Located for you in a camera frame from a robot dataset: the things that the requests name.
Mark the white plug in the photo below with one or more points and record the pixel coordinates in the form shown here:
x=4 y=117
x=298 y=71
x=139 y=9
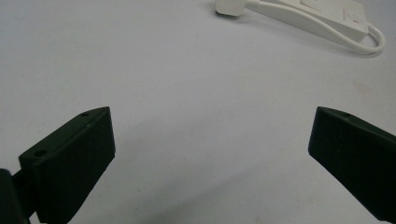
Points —
x=229 y=6

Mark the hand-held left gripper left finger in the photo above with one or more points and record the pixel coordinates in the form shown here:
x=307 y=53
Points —
x=68 y=161

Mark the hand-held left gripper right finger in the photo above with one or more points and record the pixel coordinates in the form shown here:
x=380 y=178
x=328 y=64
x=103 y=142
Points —
x=355 y=155

